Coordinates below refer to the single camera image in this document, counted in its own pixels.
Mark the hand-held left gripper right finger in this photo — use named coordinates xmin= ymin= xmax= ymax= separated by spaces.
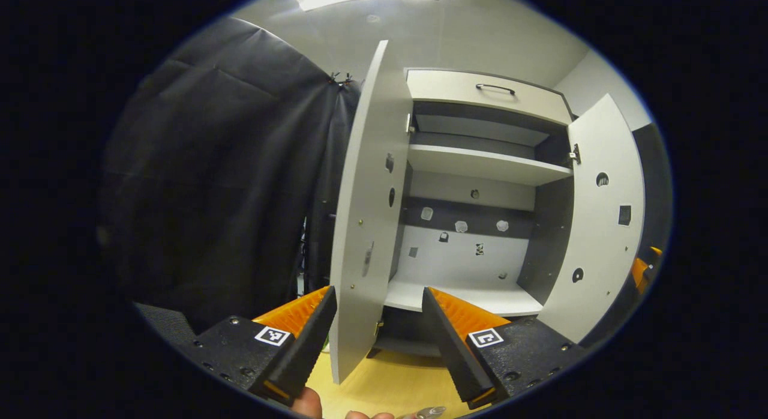
xmin=422 ymin=287 xmax=586 ymax=409

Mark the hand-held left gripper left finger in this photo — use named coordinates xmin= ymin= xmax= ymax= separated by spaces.
xmin=174 ymin=286 xmax=338 ymax=406

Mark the white cabinet door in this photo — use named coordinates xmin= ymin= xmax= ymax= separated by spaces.
xmin=329 ymin=40 xmax=415 ymax=385
xmin=536 ymin=94 xmax=646 ymax=345

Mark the white and grey cabinet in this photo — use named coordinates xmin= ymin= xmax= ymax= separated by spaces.
xmin=366 ymin=68 xmax=577 ymax=358

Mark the grey ribbed panel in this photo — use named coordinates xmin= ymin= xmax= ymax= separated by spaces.
xmin=133 ymin=302 xmax=197 ymax=348

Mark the black backdrop cloth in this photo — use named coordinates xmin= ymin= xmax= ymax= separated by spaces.
xmin=99 ymin=17 xmax=674 ymax=348

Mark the white drawer front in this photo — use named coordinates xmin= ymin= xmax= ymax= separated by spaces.
xmin=406 ymin=69 xmax=574 ymax=125

